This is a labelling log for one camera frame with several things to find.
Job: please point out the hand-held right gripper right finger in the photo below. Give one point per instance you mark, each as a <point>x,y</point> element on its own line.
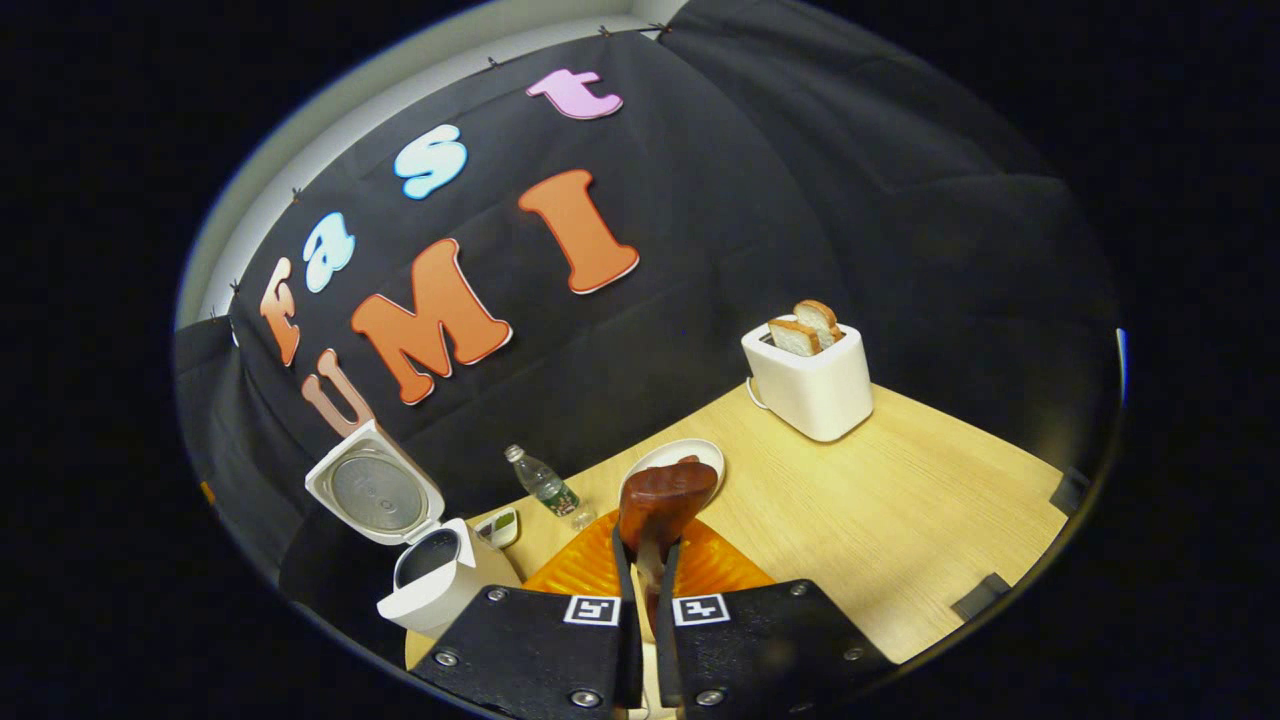
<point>668,660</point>

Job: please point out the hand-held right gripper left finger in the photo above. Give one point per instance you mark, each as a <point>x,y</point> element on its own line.
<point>630,660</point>

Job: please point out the brown wooden spoon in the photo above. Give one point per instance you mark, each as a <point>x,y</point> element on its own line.
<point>665,495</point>

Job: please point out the white rice cooker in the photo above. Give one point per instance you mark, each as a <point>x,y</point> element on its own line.
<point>440,590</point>

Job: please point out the small white dish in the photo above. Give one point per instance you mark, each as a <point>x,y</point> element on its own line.
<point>498,528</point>

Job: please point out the clear plastic water bottle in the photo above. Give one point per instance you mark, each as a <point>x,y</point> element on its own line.
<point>550,490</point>

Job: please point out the white oval plate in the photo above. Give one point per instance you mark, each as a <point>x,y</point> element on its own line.
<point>655,458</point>

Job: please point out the white toaster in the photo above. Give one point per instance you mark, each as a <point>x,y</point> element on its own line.
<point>815,395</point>

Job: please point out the black tape piece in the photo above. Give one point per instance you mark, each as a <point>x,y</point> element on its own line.
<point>982,597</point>

